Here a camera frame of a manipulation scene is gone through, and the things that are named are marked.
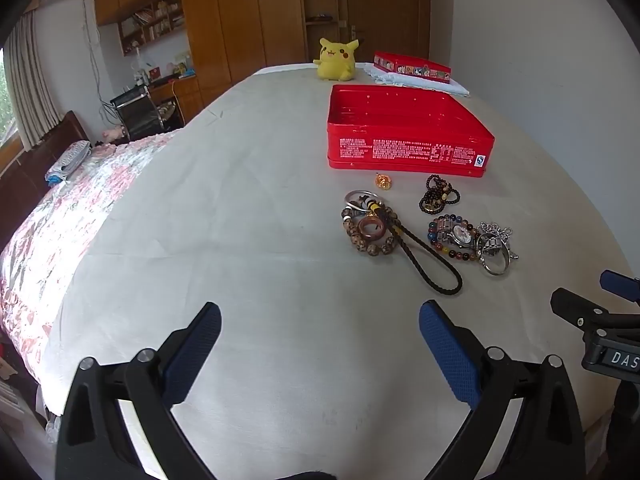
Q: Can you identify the wall bookshelf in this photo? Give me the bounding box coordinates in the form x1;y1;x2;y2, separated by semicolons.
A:
117;0;186;56

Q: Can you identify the silver key ring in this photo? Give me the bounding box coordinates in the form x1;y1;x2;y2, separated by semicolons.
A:
342;188;382;209

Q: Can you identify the small gold charm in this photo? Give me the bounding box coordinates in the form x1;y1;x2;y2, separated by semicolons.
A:
374;174;393;191

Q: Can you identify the black office chair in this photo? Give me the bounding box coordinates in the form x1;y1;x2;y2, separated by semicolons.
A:
111;86;183;141

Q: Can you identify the dark wooden headboard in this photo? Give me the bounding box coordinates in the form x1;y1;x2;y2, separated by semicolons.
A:
0;110;88;248

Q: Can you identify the white lace cloth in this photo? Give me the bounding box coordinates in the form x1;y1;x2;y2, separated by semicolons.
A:
356;62;470;98

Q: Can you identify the pink floral quilt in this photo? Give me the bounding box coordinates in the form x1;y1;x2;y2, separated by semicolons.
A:
1;129;182;384

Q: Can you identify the brown wooden ring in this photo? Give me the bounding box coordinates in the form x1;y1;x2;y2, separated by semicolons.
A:
359;214;386;242

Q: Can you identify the multicolour bead bracelet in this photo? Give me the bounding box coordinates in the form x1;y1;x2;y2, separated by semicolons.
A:
426;213;482;265

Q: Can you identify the silver bangle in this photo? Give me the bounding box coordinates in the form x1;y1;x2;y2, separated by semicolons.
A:
477;237;511;276

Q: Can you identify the red tin box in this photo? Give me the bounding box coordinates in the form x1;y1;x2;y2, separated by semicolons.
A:
326;84;495;178

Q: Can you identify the wooden door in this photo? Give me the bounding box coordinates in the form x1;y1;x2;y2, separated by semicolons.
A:
347;0;431;62

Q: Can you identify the wooden wardrobe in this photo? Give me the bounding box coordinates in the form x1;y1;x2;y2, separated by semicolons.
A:
94;0;306;106

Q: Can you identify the folded patterned cloth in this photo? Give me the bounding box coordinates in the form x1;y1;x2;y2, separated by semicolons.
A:
44;140;91;186

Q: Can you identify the wooden desk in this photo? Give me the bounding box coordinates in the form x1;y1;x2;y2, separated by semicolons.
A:
150;75;204;125

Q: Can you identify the yellow Pikachu plush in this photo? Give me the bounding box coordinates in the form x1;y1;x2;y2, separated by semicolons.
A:
314;38;359;81

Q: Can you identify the black braided cord keychain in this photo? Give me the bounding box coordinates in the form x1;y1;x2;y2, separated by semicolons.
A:
366;199;464;296

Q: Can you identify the striped curtain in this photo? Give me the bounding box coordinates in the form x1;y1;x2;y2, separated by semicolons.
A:
3;11;63;151

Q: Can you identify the red tin lid with pictures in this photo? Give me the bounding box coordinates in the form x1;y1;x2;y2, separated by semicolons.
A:
373;51;451;84

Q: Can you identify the silver chain necklace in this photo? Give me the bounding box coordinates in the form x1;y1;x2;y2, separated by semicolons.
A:
474;220;520;261

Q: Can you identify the dark bead bracelet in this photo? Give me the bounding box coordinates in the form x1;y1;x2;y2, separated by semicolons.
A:
418;173;462;215

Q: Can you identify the wooden framed window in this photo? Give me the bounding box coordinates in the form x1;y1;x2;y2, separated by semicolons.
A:
0;53;23;172

